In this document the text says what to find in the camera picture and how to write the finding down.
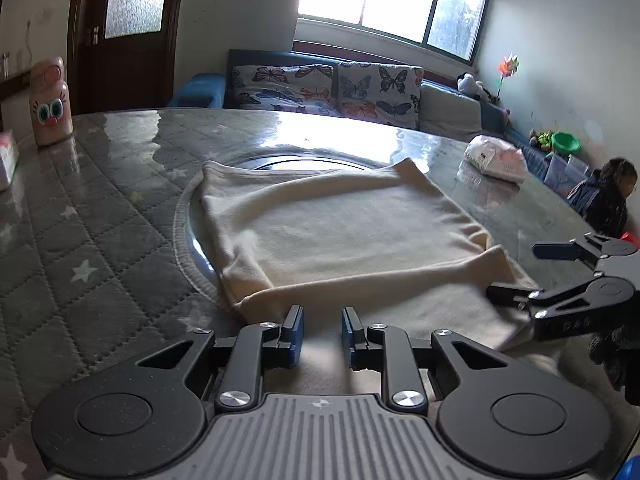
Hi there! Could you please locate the white plush toy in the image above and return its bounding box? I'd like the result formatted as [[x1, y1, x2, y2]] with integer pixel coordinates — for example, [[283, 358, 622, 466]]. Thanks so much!
[[457, 73, 492, 103]]

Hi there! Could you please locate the quilted grey table cover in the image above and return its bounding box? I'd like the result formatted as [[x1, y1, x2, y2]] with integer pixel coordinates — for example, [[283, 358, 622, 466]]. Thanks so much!
[[1, 110, 639, 479]]

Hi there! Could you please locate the dark wooden door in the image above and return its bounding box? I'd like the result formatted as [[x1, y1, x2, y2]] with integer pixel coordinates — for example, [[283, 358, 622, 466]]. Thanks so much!
[[66, 0, 181, 115]]

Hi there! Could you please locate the child in dark clothes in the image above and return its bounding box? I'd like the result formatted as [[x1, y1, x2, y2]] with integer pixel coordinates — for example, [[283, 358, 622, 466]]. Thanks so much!
[[567, 157, 638, 238]]

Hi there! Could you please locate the pink cartoon water bottle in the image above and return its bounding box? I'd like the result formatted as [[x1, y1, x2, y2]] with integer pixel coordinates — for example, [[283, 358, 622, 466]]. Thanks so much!
[[29, 56, 74, 148]]

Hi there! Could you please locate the blue sofa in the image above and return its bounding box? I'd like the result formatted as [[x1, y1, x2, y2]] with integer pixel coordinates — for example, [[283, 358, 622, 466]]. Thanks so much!
[[169, 49, 568, 182]]

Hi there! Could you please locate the left butterfly cushion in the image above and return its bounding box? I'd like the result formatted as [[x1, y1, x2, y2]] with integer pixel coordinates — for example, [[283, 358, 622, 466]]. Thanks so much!
[[231, 64, 341, 117]]

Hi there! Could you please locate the pink white tissue pack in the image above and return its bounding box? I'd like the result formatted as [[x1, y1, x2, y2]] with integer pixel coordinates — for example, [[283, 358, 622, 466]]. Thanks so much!
[[463, 136, 528, 184]]

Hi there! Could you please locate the right butterfly cushion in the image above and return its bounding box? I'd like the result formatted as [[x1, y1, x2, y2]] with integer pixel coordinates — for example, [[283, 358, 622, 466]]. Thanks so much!
[[337, 62, 423, 129]]

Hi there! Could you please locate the white tissue box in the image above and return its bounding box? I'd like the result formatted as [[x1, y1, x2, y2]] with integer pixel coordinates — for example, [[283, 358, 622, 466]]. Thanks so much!
[[0, 130, 20, 192]]

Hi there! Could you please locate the beige sofa cushion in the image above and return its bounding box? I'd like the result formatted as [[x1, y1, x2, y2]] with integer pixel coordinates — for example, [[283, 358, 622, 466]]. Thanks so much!
[[419, 81, 483, 142]]

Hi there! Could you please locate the cream sweatshirt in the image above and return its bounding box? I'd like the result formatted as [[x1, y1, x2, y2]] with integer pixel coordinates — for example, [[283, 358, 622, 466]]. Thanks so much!
[[201, 159, 562, 394]]

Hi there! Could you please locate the green toy bowl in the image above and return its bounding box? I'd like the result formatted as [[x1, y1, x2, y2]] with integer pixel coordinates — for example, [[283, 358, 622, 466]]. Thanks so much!
[[551, 131, 582, 156]]

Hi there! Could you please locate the butterfly cushion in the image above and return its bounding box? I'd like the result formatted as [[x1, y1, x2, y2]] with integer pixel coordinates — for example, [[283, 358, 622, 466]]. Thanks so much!
[[337, 62, 423, 129], [231, 64, 341, 117]]

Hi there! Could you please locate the translucent storage box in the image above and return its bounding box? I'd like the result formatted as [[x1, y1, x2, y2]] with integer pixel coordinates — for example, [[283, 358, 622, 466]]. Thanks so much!
[[544, 153, 591, 198]]

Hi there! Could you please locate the window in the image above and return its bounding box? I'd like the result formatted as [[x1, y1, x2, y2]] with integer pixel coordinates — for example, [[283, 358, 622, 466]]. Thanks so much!
[[297, 0, 499, 64]]

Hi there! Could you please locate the black induction cooktop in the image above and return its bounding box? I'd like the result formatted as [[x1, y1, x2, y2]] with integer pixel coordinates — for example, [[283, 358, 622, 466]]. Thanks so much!
[[172, 154, 383, 302]]

